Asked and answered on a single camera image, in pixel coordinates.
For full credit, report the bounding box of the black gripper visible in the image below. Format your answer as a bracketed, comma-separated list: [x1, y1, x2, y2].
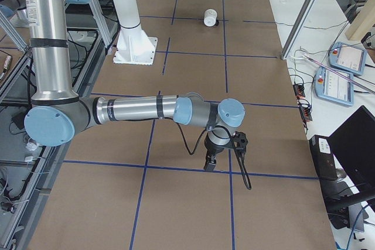
[203, 134, 231, 171]

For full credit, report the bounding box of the white smiley mug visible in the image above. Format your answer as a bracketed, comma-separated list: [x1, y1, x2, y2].
[203, 9, 219, 27]

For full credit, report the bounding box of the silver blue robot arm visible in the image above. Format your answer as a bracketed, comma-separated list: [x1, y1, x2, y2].
[24, 0, 247, 171]
[1, 0, 22, 18]

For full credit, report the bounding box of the brown paper table cover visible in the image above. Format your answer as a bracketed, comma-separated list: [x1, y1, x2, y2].
[28, 0, 336, 249]

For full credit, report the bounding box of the black box with label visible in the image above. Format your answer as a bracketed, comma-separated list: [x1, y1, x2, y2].
[309, 135, 338, 181]

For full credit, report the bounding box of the near teach pendant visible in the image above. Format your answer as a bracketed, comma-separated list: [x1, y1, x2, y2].
[314, 67, 354, 107]

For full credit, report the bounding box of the teach pendant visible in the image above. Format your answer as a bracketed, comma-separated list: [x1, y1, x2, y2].
[329, 42, 367, 76]
[314, 67, 354, 107]

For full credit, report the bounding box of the pink striped stick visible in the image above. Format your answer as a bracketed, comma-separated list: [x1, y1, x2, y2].
[302, 55, 375, 95]

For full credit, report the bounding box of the black laptop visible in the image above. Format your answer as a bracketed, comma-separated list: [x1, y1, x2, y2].
[326, 105, 374, 212]

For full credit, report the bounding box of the far teach pendant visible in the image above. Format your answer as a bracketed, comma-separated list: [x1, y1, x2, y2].
[329, 42, 367, 76]

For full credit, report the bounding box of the wooden beam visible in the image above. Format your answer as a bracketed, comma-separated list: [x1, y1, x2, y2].
[345, 0, 375, 41]

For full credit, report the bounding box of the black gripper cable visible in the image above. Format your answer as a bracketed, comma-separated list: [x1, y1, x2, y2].
[176, 121, 253, 191]

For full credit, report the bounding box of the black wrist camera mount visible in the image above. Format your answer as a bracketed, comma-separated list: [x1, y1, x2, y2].
[232, 131, 248, 155]

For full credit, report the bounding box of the white camera pillar with base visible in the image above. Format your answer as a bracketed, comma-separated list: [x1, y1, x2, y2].
[113, 0, 158, 66]

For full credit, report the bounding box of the aluminium frame post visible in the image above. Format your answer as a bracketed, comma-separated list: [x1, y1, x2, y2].
[281, 0, 316, 60]

